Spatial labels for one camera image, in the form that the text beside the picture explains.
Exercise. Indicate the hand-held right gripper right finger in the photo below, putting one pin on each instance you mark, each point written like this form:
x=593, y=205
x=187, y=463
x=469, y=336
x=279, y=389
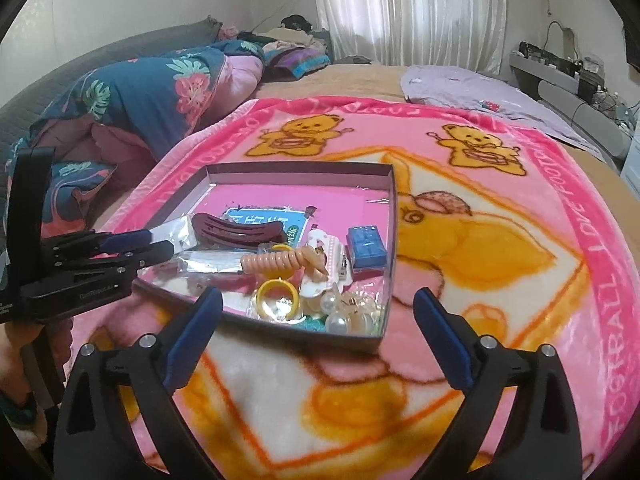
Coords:
x=445, y=340

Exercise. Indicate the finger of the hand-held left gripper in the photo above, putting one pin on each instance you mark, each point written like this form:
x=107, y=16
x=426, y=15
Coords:
x=145, y=255
x=127, y=239

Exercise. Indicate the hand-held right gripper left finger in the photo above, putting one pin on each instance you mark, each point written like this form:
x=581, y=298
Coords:
x=195, y=335

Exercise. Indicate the large earring card packet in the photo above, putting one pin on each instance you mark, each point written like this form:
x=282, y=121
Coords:
x=175, y=230

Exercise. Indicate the small earring card packet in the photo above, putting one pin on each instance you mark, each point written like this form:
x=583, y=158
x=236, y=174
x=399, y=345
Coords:
x=210, y=262

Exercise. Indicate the yellow hoop earring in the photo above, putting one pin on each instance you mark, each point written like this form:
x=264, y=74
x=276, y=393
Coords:
x=281, y=247
x=265, y=305

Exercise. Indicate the maroon hair clip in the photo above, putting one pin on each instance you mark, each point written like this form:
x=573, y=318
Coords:
x=235, y=235

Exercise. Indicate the clear pearl hair claw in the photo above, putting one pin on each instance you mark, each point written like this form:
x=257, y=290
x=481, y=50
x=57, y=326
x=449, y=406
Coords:
x=345, y=320

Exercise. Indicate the shallow grey cardboard box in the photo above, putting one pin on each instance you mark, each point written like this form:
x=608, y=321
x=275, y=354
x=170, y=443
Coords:
x=300, y=332

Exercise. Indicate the small green hair clip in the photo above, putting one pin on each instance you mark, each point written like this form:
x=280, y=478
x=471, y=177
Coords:
x=307, y=324

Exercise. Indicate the small blue box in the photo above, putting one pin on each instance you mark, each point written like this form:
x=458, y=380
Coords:
x=367, y=247

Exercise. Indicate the person's left hand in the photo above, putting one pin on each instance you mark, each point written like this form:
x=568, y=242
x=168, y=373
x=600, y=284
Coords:
x=12, y=360

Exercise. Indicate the pink printed bear blanket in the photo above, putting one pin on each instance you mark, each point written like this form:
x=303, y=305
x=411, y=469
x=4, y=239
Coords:
x=500, y=260

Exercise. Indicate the floral blue quilt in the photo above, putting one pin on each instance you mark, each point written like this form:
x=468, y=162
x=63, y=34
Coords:
x=150, y=95

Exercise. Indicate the blue printed card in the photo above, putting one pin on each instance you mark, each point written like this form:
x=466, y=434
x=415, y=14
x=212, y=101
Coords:
x=290, y=222

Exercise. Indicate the white hair claw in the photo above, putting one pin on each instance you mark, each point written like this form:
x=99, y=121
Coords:
x=325, y=242

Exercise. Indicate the purple sheet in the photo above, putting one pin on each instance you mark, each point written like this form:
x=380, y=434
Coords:
x=475, y=90

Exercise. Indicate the pile of clothes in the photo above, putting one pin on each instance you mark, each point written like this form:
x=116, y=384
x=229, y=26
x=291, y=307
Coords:
x=295, y=45

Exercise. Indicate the white drawer cabinet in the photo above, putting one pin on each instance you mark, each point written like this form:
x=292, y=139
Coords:
x=632, y=160

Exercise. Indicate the grey television console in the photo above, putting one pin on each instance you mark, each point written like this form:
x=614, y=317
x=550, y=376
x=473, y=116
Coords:
x=560, y=85

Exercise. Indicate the black electronic device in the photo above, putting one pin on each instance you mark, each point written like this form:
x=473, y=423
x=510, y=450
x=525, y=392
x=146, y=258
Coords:
x=545, y=57

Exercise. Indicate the white curtain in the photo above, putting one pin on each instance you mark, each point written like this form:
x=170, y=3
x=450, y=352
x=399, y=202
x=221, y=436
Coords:
x=400, y=10

